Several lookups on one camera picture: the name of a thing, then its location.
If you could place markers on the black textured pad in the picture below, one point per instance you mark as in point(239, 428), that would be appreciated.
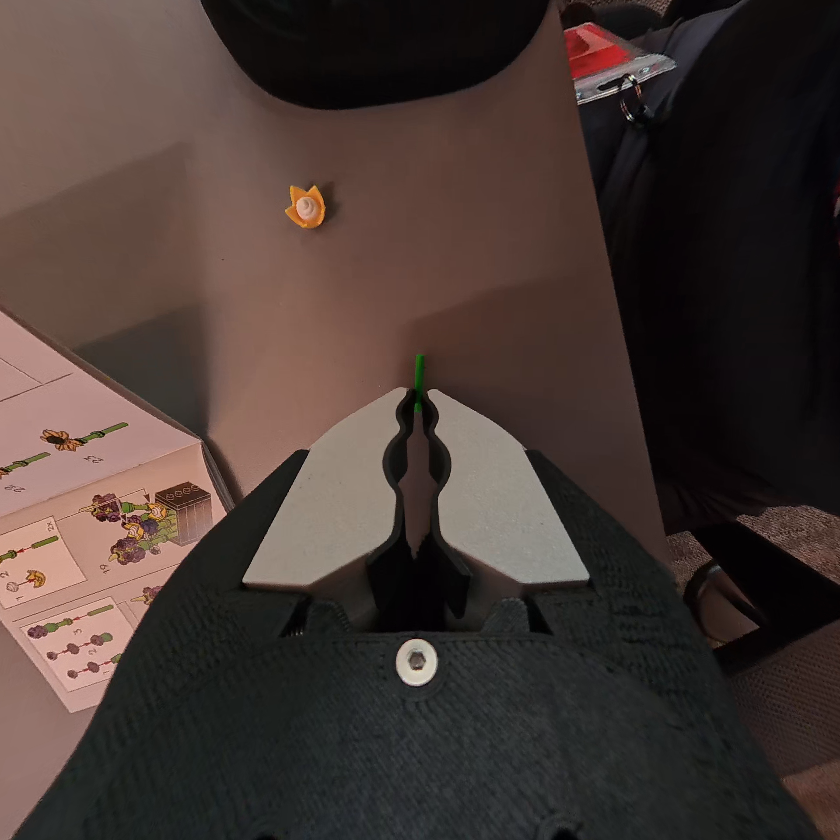
point(381, 46)

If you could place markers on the green lego stem piece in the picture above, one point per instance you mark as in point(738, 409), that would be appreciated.
point(419, 374)

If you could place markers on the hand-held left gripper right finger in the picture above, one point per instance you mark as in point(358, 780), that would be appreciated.
point(512, 519)

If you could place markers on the yellow lego flower piece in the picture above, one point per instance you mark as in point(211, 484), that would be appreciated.
point(306, 206)

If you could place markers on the black chair base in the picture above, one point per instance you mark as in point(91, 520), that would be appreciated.
point(761, 591)

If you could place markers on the lego instruction booklet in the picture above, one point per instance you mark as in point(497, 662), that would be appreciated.
point(92, 525)

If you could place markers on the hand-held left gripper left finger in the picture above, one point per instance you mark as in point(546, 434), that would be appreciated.
point(322, 519)

